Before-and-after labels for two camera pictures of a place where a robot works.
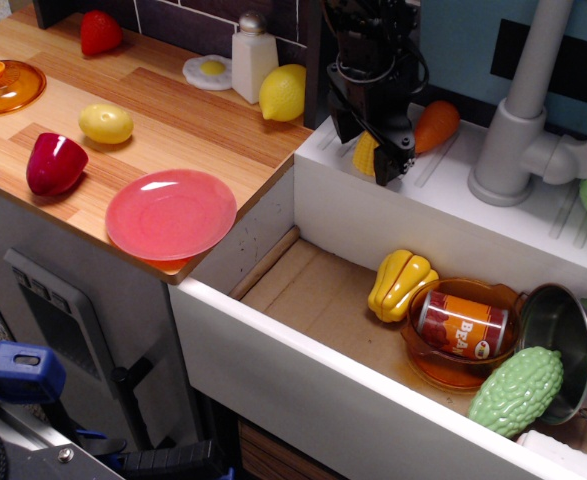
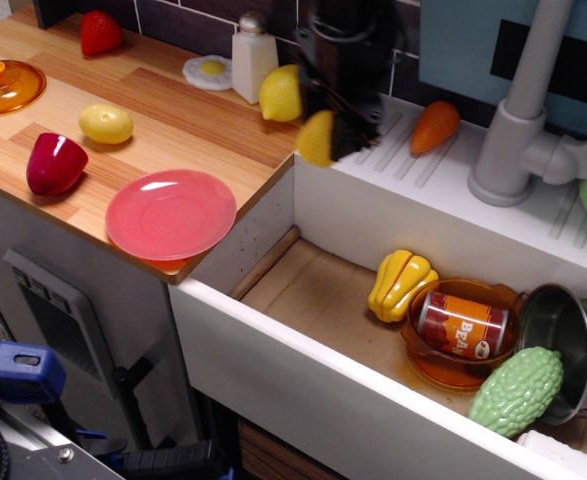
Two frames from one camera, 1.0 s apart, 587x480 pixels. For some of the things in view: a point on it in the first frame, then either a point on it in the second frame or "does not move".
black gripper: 382,84 -> 351,76
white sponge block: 554,452 does not move
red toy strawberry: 99,33 does not move
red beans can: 462,326 does not move
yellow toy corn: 364,153 -> 316,139
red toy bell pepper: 55,164 does not move
